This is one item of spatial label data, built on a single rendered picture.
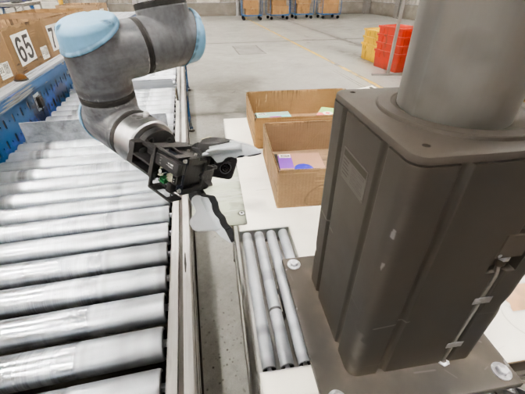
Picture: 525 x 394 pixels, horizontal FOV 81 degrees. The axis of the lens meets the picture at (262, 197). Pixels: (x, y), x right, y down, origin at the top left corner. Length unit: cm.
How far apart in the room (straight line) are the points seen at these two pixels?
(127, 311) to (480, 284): 48
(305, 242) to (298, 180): 14
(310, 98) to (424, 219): 102
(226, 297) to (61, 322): 98
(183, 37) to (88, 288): 46
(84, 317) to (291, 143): 68
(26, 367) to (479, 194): 57
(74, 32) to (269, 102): 81
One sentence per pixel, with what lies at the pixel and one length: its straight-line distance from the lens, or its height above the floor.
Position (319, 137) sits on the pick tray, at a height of 80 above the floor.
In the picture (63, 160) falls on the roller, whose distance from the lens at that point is 110.
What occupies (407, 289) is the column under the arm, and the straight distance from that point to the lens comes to 35.
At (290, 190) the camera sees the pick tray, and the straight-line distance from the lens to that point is 69.
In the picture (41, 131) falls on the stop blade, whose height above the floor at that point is 78.
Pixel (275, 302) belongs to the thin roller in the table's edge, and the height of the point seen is 75.
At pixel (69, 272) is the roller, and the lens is 69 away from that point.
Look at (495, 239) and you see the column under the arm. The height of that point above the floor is 98.
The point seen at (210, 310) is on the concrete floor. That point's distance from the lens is 146.
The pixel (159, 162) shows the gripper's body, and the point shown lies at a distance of 48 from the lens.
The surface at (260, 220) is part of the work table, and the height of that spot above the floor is 75.
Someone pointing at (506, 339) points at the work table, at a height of 75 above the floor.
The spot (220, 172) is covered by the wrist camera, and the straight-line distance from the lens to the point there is 56.
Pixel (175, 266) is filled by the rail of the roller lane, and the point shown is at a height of 74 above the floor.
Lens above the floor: 118
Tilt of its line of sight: 34 degrees down
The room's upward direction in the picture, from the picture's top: straight up
